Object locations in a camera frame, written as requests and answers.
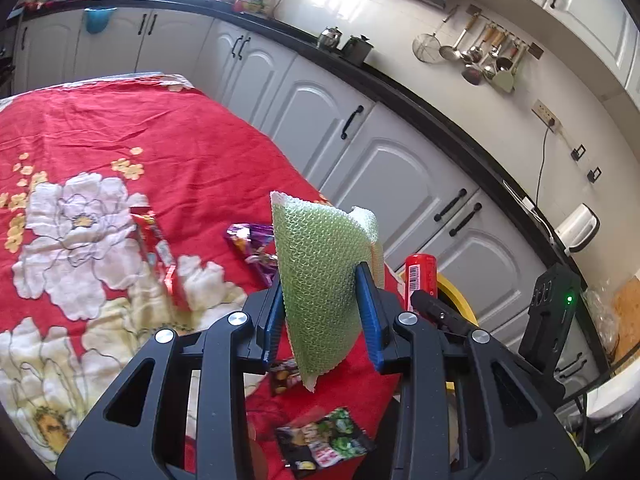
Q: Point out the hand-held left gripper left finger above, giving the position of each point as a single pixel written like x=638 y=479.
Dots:
x=272 y=317

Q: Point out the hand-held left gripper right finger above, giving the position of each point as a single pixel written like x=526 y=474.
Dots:
x=372 y=315

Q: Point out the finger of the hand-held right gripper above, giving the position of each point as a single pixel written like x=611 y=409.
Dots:
x=440 y=312

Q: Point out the red drink can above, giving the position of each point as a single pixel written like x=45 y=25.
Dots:
x=422 y=275

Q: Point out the green scrubbing sponge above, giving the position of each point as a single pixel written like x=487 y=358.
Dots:
x=315 y=280

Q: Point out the clear plastic bag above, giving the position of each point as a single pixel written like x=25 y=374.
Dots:
x=600 y=310

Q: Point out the small dark snack packet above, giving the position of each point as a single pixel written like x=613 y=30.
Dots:
x=282 y=375

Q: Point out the purple snack wrapper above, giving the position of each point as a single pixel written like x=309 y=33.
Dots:
x=247 y=240

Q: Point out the white electric kettle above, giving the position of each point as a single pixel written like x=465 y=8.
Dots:
x=575 y=227

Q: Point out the red snack wrapper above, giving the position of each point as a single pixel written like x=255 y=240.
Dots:
x=160 y=250

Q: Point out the green black snack packet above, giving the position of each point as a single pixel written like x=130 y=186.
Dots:
x=325 y=440

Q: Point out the red floral blanket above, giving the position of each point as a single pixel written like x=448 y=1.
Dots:
x=175 y=160

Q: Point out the black countertop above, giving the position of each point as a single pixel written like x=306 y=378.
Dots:
x=400 y=87

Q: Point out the pale spatula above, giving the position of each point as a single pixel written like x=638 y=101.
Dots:
x=505 y=81

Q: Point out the large steel ladle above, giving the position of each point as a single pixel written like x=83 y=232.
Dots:
x=471 y=75

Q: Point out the steel mesh strainer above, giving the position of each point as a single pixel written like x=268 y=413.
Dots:
x=425 y=49

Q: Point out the black pot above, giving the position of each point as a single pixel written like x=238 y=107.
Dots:
x=356 y=50

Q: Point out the steel teapot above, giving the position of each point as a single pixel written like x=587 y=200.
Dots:
x=329 y=39

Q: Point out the blue plastic basin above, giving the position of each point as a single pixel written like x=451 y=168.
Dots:
x=99 y=20

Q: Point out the black wall hook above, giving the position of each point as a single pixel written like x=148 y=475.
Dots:
x=595 y=174
x=578 y=153

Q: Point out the wall power outlet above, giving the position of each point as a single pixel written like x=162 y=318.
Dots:
x=546 y=114

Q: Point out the utensil rail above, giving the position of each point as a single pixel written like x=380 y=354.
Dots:
x=535 y=50

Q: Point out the white wall cabinet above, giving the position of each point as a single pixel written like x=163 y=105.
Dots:
x=565 y=5

